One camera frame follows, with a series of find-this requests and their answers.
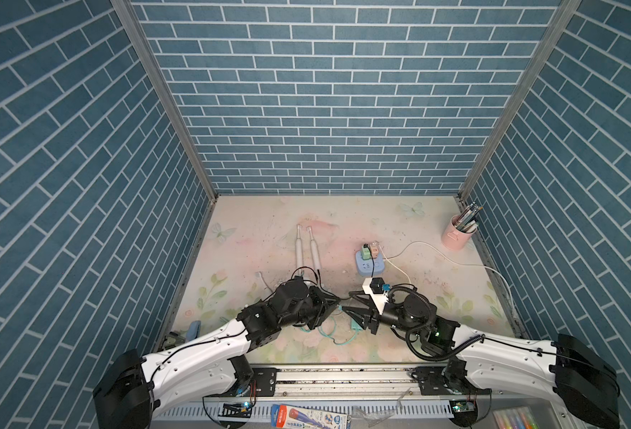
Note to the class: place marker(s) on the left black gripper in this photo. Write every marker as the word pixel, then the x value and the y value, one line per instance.
pixel 323 308

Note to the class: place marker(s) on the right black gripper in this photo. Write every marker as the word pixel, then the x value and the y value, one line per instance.
pixel 372 317

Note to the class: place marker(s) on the white electric toothbrush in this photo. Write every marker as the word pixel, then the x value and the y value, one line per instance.
pixel 314 251
pixel 259 275
pixel 299 252

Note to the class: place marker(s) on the pink plug adapter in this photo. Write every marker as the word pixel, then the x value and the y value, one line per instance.
pixel 375 249

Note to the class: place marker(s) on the green plug adapter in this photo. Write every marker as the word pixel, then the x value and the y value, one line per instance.
pixel 366 252

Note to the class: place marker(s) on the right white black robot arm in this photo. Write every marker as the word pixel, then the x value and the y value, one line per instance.
pixel 563 371

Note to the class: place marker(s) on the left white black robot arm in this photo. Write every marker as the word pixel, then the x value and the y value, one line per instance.
pixel 135 389

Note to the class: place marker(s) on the blue power strip cube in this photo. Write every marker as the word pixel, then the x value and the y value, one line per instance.
pixel 369 268

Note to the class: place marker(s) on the pink pen holder cup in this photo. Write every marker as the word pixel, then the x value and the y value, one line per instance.
pixel 454 239

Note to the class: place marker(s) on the clear plastic bag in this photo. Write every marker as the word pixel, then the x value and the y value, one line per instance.
pixel 375 412

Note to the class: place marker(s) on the red blue package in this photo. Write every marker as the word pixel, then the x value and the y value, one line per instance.
pixel 286 416

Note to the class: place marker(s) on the coloured marker set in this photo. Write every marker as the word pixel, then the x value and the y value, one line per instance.
pixel 516 418

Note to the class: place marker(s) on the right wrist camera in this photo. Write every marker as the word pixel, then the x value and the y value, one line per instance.
pixel 375 289

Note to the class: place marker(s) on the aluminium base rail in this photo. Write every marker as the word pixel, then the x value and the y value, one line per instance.
pixel 432 404

